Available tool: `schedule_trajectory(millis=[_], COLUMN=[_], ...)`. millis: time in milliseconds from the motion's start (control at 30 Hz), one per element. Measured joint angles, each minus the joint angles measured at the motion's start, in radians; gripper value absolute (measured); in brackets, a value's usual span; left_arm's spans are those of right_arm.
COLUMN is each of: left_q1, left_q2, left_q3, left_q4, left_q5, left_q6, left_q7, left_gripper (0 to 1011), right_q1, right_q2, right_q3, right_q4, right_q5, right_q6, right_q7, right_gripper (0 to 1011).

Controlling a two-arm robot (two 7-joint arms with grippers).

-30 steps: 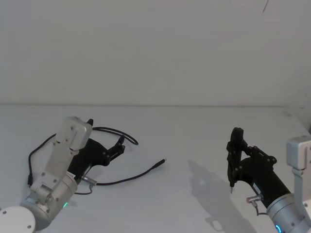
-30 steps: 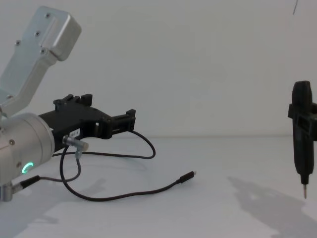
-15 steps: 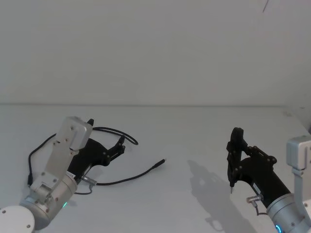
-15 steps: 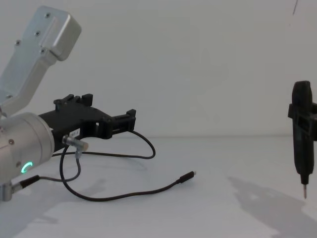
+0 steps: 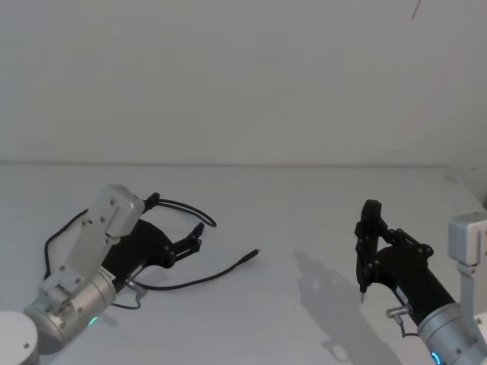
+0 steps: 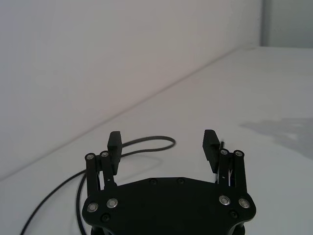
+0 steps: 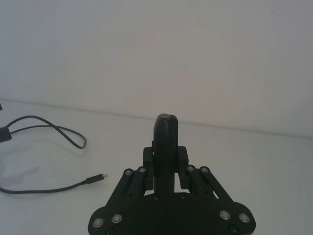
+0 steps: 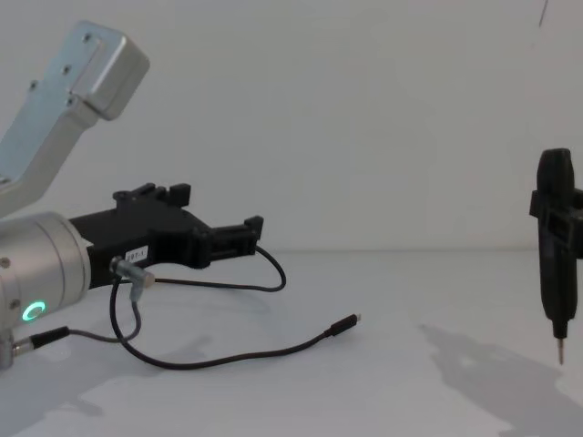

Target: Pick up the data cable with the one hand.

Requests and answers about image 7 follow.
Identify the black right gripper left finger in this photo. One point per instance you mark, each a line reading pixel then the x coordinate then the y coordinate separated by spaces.
pixel 162 151

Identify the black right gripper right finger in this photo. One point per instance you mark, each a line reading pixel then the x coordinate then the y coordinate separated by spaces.
pixel 193 178

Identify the white table cloth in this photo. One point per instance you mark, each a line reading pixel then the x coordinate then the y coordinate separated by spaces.
pixel 244 159

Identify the black adapter box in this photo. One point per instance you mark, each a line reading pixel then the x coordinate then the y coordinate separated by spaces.
pixel 4 134

